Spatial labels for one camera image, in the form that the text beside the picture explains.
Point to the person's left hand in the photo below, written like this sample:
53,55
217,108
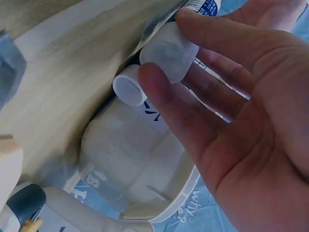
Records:
272,12

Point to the person's right hand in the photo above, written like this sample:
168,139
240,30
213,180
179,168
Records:
265,120

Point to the translucent plastic cap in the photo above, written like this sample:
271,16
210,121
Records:
166,55

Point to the bottle with blue label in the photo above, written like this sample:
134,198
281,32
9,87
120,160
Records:
205,6

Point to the cream plastic tray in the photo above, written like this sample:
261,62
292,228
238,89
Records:
178,193

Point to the white capped tube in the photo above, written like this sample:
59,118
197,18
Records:
128,88

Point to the large translucent white bottle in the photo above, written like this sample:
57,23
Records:
120,145

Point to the white plastic bottle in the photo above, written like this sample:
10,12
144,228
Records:
84,212

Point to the dark green capped bottle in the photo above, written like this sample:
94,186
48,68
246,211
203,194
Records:
26,200

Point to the small yellow figure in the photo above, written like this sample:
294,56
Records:
32,224

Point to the beige wooden block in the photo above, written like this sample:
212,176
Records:
9,159

